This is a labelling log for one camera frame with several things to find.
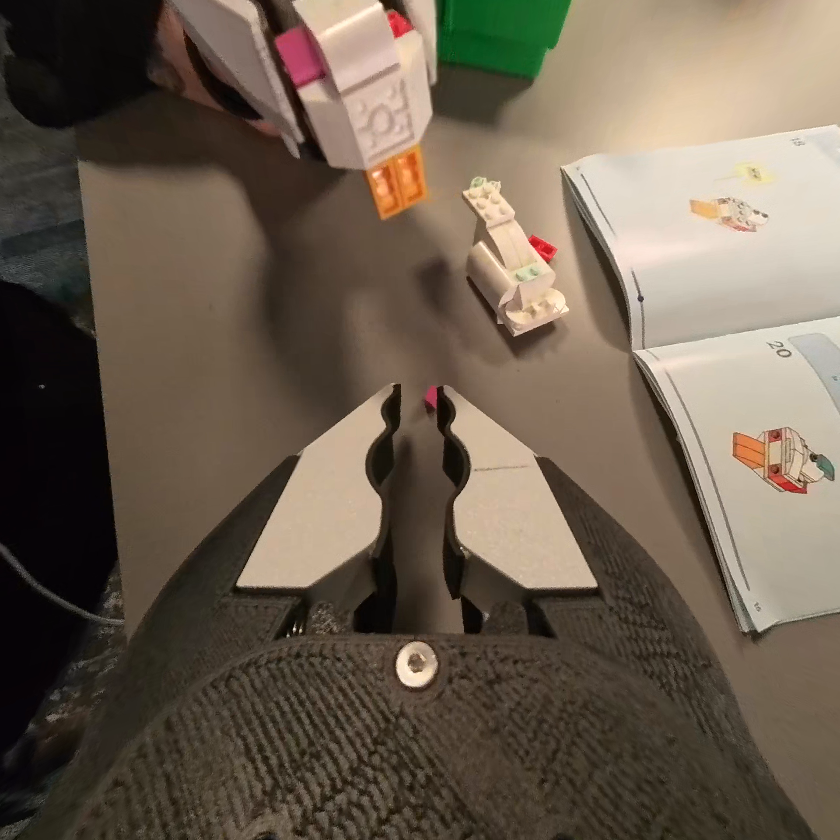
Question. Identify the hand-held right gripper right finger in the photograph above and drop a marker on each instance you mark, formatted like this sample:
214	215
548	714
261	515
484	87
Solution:
525	525

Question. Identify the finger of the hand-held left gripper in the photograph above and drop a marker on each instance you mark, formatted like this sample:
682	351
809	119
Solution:
243	59
423	26

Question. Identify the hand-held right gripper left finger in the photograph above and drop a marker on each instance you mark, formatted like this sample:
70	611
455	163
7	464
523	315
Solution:
308	525

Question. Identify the green plastic bin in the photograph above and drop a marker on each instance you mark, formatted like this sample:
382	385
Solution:
499	33

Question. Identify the small lego bird model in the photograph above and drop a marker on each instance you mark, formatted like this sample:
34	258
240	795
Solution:
367	98

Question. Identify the small pink lego brick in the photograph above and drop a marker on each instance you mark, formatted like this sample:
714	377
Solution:
430	397

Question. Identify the long white lego assembly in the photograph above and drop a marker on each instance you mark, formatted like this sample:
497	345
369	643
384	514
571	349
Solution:
512	262

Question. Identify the person's left forearm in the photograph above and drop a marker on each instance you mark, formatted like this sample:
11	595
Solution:
72	59

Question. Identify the red lego plate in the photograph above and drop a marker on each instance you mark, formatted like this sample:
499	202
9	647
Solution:
543	248

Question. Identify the open lego instruction booklet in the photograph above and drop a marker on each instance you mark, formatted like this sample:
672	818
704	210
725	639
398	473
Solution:
722	295

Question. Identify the person's left hand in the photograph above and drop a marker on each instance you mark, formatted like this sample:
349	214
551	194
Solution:
174	65

